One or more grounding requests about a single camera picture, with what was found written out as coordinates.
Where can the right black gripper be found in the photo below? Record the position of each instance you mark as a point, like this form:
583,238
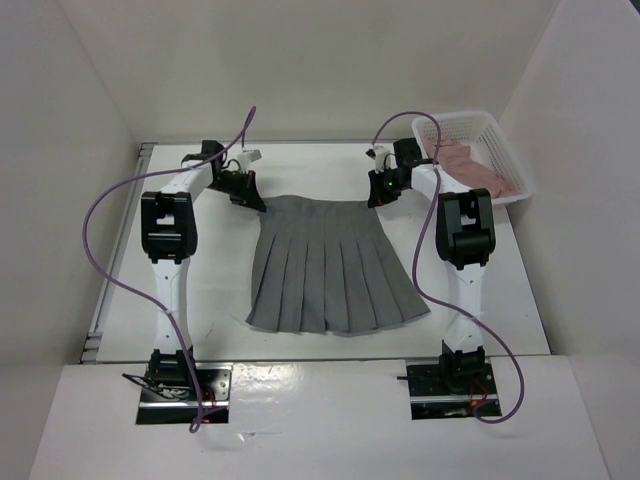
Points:
377,195

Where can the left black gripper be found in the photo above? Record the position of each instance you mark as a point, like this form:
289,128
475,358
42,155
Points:
248,194

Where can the grey pleated skirt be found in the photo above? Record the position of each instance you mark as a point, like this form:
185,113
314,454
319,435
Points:
327,266

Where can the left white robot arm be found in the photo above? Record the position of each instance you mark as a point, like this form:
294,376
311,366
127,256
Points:
169,238

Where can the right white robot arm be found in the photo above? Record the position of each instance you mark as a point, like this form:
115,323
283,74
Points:
464,240

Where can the pink skirt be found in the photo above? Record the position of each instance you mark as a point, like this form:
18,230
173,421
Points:
459,172

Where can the white plastic basket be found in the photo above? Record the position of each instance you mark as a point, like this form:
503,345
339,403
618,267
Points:
488,147

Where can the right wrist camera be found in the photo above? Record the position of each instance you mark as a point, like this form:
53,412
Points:
380,155

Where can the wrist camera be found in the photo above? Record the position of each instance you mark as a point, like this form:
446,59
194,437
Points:
246,157
380,155

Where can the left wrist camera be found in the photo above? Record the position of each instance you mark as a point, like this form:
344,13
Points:
246,157

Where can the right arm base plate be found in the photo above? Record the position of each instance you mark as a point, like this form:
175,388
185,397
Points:
430,397

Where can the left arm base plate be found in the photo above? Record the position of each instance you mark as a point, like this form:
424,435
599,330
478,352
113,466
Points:
173,400

